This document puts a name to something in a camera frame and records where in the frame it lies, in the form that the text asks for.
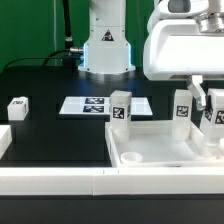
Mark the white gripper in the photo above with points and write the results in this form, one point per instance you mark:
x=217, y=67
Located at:
x=186, y=39

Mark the white square tabletop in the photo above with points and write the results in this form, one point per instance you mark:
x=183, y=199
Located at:
x=151, y=144

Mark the white front fence bar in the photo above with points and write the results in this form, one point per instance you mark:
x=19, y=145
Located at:
x=111, y=181

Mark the white fence bar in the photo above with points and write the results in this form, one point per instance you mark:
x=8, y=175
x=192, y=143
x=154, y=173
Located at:
x=111, y=181
x=5, y=138

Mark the white left fence bar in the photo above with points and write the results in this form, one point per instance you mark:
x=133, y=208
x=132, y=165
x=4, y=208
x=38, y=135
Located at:
x=5, y=138

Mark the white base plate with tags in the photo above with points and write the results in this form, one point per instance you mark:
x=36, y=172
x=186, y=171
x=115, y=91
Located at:
x=100, y=105

